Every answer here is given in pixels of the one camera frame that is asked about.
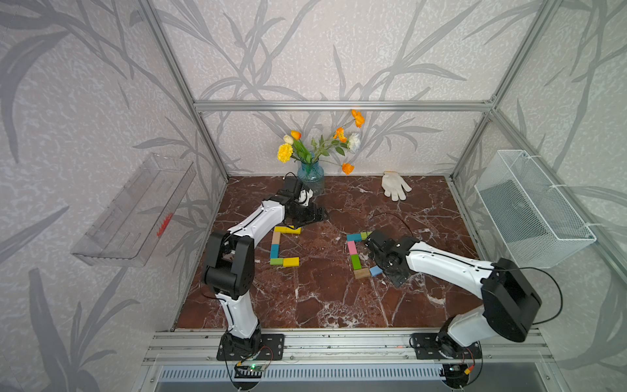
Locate light blue block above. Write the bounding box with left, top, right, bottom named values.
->
left=369, top=266, right=383, bottom=277

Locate brown wooden block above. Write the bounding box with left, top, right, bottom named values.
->
left=354, top=268, right=372, bottom=279

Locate pink block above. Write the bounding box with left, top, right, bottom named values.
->
left=347, top=241, right=359, bottom=257

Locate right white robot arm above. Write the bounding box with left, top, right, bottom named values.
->
left=365, top=230, right=542, bottom=359

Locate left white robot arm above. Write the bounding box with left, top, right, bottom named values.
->
left=201, top=173, right=327, bottom=359

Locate blue glass vase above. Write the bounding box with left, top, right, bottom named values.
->
left=297, top=162, right=325, bottom=196

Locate artificial flower bouquet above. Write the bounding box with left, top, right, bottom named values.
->
left=277, top=109, right=366, bottom=175

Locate white work glove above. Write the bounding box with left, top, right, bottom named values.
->
left=381, top=171, right=412, bottom=202

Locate right circuit board with connector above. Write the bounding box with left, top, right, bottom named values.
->
left=440, top=364, right=474, bottom=390

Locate left green-lit circuit board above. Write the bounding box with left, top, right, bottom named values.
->
left=233, top=363, right=269, bottom=379

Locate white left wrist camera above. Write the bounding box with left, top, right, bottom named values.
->
left=298, top=189, right=314, bottom=207

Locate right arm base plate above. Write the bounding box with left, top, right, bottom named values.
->
left=409, top=333, right=483, bottom=362

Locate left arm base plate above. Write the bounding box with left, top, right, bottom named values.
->
left=217, top=331, right=285, bottom=361

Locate white wire mesh basket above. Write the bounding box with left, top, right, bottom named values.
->
left=475, top=150, right=597, bottom=269

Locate clear plastic wall shelf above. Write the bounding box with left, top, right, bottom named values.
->
left=70, top=153, right=197, bottom=267

